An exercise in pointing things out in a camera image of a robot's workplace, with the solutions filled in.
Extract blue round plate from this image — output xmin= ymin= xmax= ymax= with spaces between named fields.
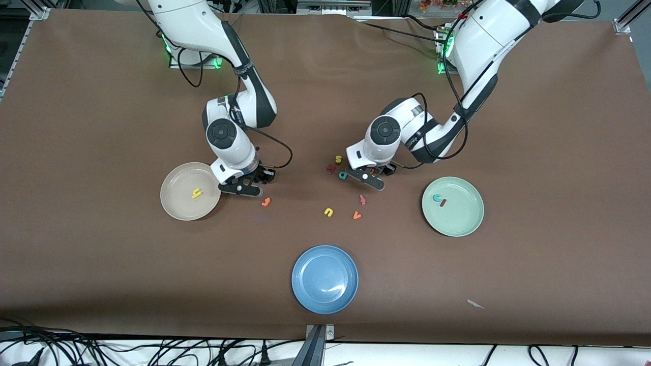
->
xmin=291 ymin=245 xmax=360 ymax=315

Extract brown table mat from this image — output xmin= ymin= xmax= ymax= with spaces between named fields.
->
xmin=0 ymin=9 xmax=651 ymax=347

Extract aluminium frame profile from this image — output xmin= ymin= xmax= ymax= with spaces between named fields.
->
xmin=0 ymin=5 xmax=51 ymax=102
xmin=613 ymin=0 xmax=640 ymax=35

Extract beige round plate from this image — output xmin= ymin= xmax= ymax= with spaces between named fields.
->
xmin=160 ymin=162 xmax=223 ymax=222

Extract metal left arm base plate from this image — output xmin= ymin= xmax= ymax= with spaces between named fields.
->
xmin=435 ymin=25 xmax=461 ymax=76

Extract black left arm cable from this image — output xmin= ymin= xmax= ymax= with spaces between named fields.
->
xmin=407 ymin=0 xmax=602 ymax=161

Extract grey metal box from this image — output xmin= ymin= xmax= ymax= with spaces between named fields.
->
xmin=297 ymin=0 xmax=373 ymax=16

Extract black cable on table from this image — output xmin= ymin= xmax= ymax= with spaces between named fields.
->
xmin=404 ymin=14 xmax=444 ymax=33
xmin=362 ymin=21 xmax=447 ymax=45

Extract green round plate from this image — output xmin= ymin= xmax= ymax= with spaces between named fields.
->
xmin=421 ymin=176 xmax=485 ymax=238

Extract grey metal mount bracket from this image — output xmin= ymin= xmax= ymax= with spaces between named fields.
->
xmin=290 ymin=324 xmax=336 ymax=366

